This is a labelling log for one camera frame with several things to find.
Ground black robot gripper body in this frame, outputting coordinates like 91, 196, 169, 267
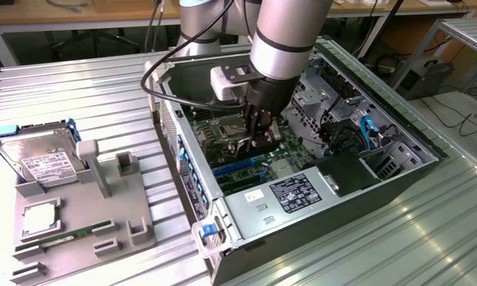
243, 76, 302, 117

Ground black graphics card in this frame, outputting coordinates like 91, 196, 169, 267
229, 135, 283, 158

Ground CPU socket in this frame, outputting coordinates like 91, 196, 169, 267
219, 117, 247, 138

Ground green motherboard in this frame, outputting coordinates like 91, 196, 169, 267
187, 110, 322, 194

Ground metal drive cage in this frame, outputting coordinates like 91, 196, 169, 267
289, 73, 366, 150

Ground silver chipset heatsink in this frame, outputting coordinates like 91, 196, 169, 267
270, 159, 297, 175

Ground black RAM slot bank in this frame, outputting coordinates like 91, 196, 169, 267
190, 108, 223, 120
206, 139, 239, 161

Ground blue expansion slot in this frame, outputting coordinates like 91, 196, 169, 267
211, 157, 257, 176

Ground black plastic air shroud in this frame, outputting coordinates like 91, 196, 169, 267
315, 151, 382, 197

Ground silver power supply unit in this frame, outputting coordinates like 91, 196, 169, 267
223, 165, 338, 242

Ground open dark PC case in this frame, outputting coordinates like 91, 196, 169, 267
143, 37, 450, 286

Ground metal disk bay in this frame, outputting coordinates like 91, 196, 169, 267
359, 141, 426, 179

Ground black box on floor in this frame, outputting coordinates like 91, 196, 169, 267
397, 59, 454, 101

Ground black chair base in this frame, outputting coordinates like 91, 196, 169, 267
50, 28, 139, 51

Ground wooden desk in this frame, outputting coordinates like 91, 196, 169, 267
0, 0, 477, 25

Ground grey parts rack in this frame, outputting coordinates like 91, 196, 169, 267
9, 139, 158, 285

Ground hard disk with blue carrier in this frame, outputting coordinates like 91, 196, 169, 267
0, 119, 83, 189

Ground green RAM stick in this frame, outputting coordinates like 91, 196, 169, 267
14, 225, 103, 253

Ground silver CPU chip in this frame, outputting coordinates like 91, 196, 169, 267
22, 204, 58, 238

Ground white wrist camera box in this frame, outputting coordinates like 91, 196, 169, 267
209, 64, 265, 102

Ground black wire bundle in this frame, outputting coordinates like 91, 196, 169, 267
319, 119, 366, 153

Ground blue SATA wire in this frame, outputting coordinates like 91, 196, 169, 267
359, 115, 382, 151

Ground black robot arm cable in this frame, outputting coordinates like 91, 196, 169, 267
141, 0, 250, 111

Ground black hanging cables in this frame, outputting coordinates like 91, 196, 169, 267
143, 0, 163, 53

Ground black wire on white table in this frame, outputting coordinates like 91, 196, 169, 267
421, 95, 477, 136

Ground metal slat table frame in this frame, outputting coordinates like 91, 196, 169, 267
421, 18, 477, 69

